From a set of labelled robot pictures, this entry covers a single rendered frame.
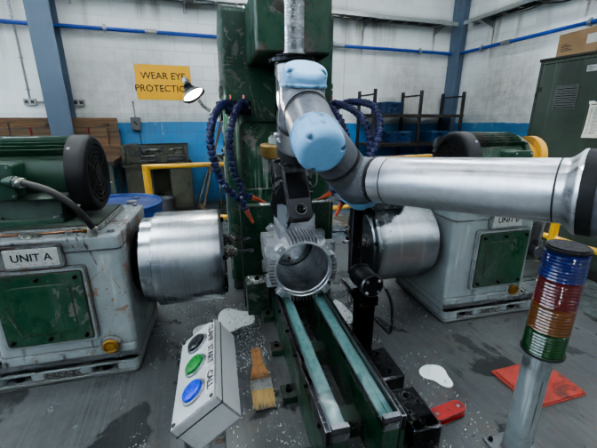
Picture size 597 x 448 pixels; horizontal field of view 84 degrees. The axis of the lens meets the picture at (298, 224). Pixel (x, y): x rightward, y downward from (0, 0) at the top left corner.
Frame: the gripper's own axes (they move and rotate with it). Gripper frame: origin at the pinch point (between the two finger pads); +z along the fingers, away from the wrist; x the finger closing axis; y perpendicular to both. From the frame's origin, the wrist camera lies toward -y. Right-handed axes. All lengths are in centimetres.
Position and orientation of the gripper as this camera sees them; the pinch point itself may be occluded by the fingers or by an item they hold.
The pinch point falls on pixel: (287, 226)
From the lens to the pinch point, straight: 77.3
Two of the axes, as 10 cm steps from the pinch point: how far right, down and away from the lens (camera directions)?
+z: -1.1, 6.8, 7.2
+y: -2.1, -7.3, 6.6
